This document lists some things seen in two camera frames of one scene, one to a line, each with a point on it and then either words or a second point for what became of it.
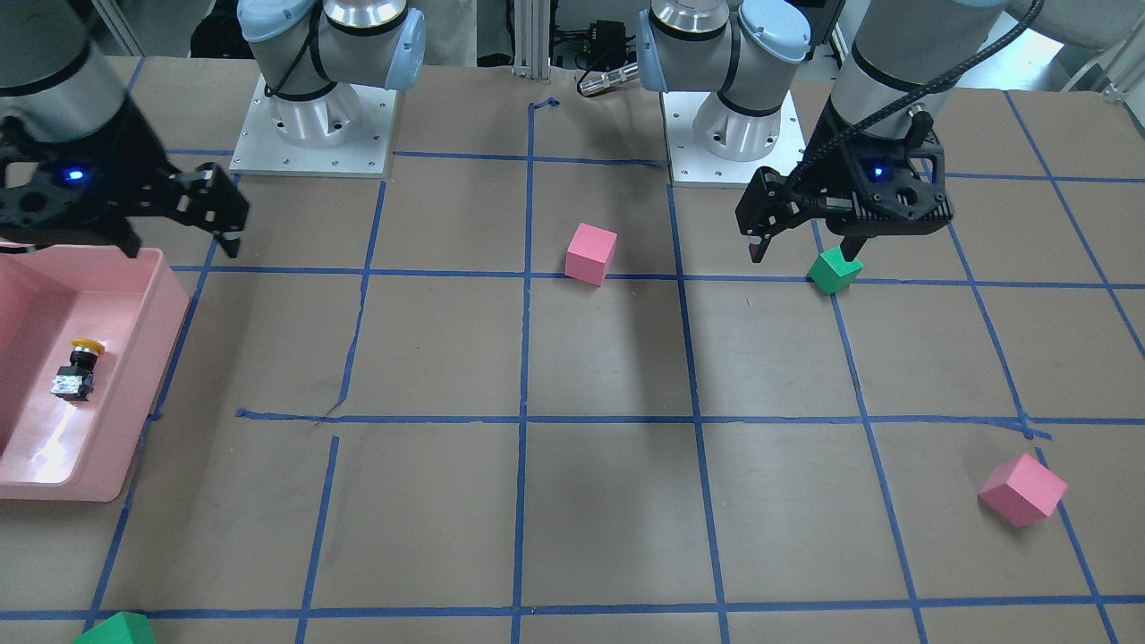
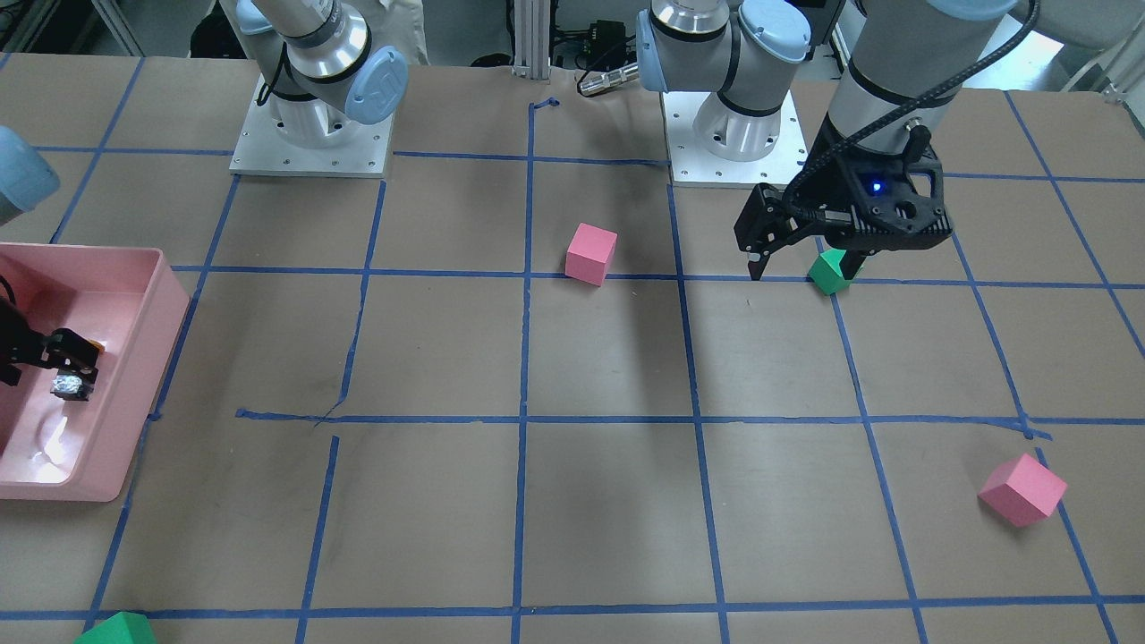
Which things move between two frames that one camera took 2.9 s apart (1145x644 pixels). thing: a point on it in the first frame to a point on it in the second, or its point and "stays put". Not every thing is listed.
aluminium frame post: x=531 y=39 stays put
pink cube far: x=1022 y=489 stays put
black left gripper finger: x=757 y=249 to x=757 y=268
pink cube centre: x=590 y=253 stays put
